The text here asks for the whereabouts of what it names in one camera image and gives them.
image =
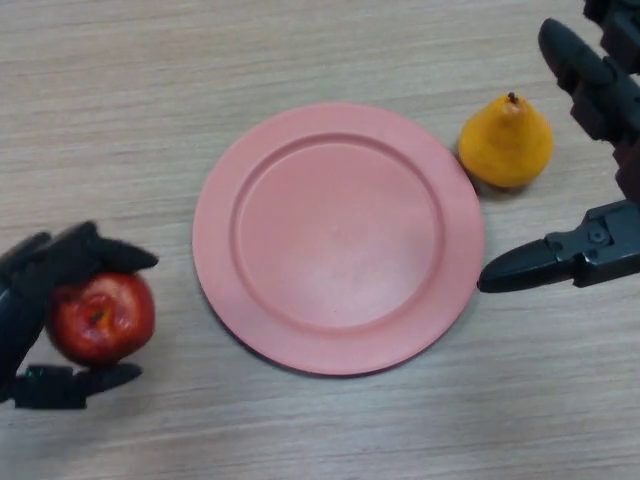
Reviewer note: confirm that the yellow pear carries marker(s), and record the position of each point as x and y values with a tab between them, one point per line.
505	145

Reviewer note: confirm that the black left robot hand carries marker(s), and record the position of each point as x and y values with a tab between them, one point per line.
30	300

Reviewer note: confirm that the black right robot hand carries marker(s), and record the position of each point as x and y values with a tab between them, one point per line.
600	100

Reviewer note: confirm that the pink round plate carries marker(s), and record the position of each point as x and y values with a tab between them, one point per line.
338	239

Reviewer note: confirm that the red apple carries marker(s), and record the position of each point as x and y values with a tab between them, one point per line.
102	320

